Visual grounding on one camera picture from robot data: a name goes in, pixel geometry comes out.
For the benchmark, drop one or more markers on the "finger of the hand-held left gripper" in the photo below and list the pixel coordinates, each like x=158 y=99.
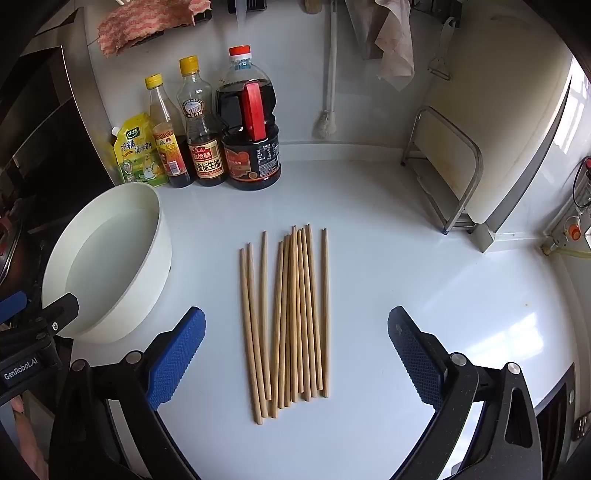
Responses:
x=62 y=308
x=11 y=307

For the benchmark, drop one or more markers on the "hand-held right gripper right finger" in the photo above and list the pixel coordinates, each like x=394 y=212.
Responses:
x=415 y=357

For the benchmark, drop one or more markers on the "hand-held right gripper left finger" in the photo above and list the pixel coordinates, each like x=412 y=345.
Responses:
x=178 y=357

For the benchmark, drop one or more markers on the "white bowl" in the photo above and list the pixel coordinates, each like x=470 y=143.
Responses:
x=115 y=263

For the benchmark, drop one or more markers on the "row of wooden chopsticks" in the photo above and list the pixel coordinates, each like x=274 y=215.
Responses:
x=295 y=323

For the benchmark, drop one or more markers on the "person's left forearm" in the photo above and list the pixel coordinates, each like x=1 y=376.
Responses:
x=30 y=443

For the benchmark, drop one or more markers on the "dark kitchen appliance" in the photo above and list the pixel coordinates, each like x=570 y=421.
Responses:
x=51 y=152

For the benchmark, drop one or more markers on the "yellow seasoning pouch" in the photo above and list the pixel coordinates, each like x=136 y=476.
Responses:
x=138 y=157

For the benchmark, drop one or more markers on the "small yellow-capped vinegar bottle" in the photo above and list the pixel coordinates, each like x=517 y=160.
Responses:
x=171 y=152

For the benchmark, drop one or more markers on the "gas valve with orange knob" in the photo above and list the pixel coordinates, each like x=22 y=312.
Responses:
x=573 y=230

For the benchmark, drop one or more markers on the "metal cutting board rack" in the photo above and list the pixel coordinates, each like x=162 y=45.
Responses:
x=475 y=161

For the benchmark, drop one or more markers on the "yellow-capped soy sauce bottle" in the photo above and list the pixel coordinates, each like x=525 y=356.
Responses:
x=205 y=152

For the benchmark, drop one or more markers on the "large red-capped soy sauce jug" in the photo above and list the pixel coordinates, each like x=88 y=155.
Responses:
x=251 y=157

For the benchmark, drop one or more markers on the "white dish brush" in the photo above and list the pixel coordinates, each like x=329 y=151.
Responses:
x=328 y=120

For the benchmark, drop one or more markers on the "cream cutting board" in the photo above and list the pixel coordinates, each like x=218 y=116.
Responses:
x=512 y=115

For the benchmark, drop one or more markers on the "pink striped dish cloth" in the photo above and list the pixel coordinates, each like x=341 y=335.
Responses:
x=143 y=23

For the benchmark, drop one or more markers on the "metal peeler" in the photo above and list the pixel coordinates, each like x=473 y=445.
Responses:
x=442 y=60

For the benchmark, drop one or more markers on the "beige hanging rag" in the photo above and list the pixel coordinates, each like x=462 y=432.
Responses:
x=392 y=50

